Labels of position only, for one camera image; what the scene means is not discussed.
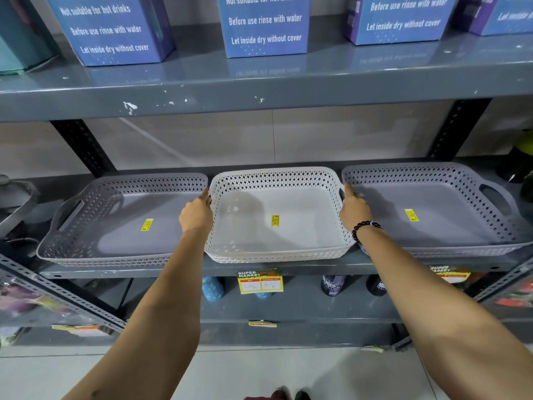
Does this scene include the blue printed carton box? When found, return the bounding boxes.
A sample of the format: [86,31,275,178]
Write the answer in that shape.
[44,0,176,67]
[217,0,311,59]

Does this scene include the black bottle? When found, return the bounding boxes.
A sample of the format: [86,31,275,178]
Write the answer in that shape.
[366,275,388,297]

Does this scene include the dark purple bottle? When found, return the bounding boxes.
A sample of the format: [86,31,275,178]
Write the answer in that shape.
[321,275,346,297]

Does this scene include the person's right hand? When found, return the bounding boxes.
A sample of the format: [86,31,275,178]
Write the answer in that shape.
[339,184,373,232]

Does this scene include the blue purple carton box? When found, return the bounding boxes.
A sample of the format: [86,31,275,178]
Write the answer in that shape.
[452,0,533,37]
[343,0,461,46]

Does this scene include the grey metal pan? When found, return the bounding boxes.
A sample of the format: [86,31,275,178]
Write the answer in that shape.
[0,175,41,239]

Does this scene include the person's right forearm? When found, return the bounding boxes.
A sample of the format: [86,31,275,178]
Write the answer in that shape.
[354,223,533,400]

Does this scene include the black bead bracelet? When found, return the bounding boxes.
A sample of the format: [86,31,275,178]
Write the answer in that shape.
[352,221,382,244]

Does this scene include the red packaged goods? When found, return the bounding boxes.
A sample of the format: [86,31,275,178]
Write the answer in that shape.
[495,282,533,309]

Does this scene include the white perforated plastic tray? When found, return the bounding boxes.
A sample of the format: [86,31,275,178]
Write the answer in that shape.
[204,167,357,264]

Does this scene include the grey perforated plastic tray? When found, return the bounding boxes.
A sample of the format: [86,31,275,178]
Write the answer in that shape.
[37,173,209,268]
[341,162,533,259]

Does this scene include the grey metal shelf unit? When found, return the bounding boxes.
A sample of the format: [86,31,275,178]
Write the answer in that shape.
[0,12,533,355]

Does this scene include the yellow red shelf price tag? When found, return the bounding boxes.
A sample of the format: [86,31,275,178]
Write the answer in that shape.
[51,324,114,338]
[237,269,284,296]
[429,266,471,285]

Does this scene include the dark bottle with green lid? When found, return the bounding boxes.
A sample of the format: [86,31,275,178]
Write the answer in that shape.
[496,129,533,184]

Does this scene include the colourful packaged goods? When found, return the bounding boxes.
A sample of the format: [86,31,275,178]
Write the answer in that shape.
[0,271,80,329]

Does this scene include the teal carton box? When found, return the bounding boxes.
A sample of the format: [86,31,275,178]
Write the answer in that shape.
[0,0,61,76]

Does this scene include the person's left hand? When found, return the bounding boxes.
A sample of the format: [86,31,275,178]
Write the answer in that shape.
[179,189,214,234]

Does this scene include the person's left forearm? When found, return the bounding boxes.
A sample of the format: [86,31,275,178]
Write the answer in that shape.
[62,226,211,400]

